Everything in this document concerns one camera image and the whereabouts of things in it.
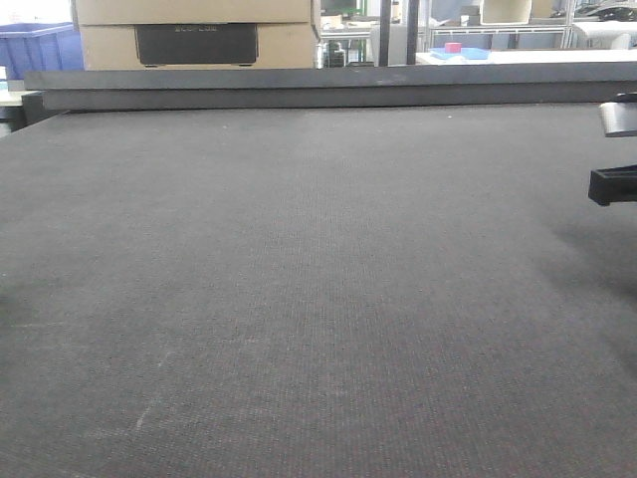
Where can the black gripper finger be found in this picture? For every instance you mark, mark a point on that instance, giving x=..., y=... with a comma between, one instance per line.
x=613, y=185
x=619, y=119

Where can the red block on tray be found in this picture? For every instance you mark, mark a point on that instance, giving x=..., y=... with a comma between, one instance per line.
x=453, y=48

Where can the blue storage bin far left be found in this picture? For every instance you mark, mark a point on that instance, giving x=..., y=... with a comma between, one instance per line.
x=27, y=47

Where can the white table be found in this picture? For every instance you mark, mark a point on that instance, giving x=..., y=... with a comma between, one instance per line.
x=511, y=57

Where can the flat blue tray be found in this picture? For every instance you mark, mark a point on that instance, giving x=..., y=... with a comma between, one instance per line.
x=467, y=53

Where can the white plastic tub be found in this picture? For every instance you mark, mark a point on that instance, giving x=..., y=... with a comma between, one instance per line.
x=505, y=12

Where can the large cardboard box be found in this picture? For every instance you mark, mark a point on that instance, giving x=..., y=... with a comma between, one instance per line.
x=192, y=35

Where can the dark conveyor side rail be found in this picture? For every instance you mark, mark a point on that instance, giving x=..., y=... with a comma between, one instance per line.
x=367, y=87

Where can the black vertical post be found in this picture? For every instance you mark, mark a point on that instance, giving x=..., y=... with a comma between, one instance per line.
x=412, y=31

